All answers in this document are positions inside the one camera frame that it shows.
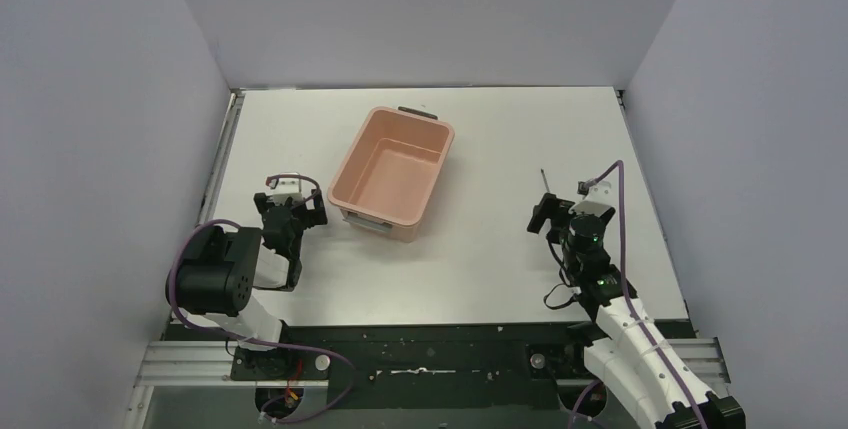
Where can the left side aluminium rail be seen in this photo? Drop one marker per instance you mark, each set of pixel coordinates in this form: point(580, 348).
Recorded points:
point(214, 182)

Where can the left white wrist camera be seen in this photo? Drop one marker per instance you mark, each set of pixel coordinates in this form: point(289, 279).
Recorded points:
point(282, 190)

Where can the yellow black handled screwdriver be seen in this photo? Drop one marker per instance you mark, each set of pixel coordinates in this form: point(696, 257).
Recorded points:
point(545, 180)

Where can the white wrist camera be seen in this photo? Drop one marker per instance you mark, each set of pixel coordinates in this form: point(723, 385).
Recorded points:
point(282, 190)
point(594, 195)

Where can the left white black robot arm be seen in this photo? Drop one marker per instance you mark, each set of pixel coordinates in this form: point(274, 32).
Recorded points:
point(217, 271)

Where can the aluminium rail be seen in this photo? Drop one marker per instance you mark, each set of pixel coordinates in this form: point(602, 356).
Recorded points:
point(216, 364)
point(214, 182)

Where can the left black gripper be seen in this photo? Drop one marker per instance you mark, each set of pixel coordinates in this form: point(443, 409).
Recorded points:
point(291, 212)

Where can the aluminium front rail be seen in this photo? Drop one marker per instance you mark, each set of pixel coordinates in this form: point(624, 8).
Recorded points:
point(216, 364)

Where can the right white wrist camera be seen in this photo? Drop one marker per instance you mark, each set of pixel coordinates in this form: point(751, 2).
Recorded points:
point(594, 195)

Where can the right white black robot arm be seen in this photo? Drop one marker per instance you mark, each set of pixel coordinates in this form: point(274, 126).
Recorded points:
point(621, 345)

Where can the pink plastic bin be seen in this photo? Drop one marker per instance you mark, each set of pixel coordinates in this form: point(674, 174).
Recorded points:
point(387, 177)

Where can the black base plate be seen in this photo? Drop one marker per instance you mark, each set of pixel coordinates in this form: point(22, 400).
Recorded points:
point(539, 366)

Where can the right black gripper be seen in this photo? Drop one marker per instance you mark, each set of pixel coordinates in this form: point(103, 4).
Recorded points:
point(551, 208)

